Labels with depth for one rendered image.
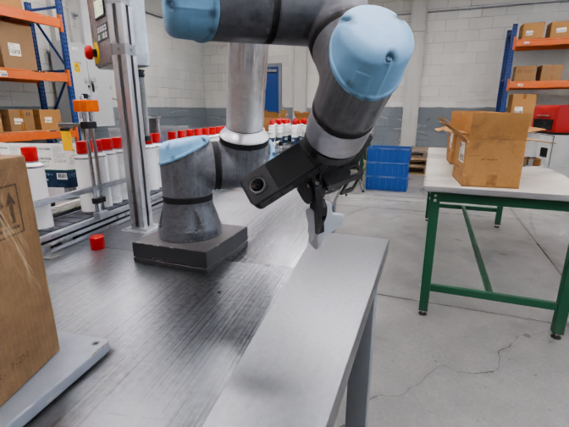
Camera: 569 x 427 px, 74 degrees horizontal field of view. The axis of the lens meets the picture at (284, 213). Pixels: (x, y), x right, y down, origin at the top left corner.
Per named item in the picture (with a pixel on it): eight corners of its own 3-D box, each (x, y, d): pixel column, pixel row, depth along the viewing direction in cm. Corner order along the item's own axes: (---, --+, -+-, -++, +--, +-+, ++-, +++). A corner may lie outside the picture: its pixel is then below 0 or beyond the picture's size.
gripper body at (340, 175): (352, 195, 58) (382, 148, 47) (303, 213, 55) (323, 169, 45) (328, 156, 61) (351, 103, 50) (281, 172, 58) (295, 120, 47)
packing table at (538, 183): (421, 218, 418) (428, 146, 397) (502, 225, 390) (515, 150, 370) (410, 317, 220) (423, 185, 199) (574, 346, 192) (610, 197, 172)
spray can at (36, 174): (43, 224, 98) (29, 145, 93) (59, 226, 97) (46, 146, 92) (25, 230, 94) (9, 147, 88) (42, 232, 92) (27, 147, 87)
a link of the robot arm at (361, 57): (401, -6, 36) (435, 58, 33) (362, 80, 46) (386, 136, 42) (324, -6, 34) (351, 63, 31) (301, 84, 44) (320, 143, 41)
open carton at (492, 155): (433, 174, 234) (439, 112, 224) (525, 178, 221) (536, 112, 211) (440, 185, 198) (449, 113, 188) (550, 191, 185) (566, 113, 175)
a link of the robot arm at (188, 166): (160, 191, 94) (155, 135, 90) (214, 186, 98) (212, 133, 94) (162, 201, 83) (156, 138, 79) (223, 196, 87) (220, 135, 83)
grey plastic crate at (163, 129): (154, 147, 370) (151, 124, 364) (190, 149, 358) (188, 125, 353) (110, 154, 315) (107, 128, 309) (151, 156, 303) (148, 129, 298)
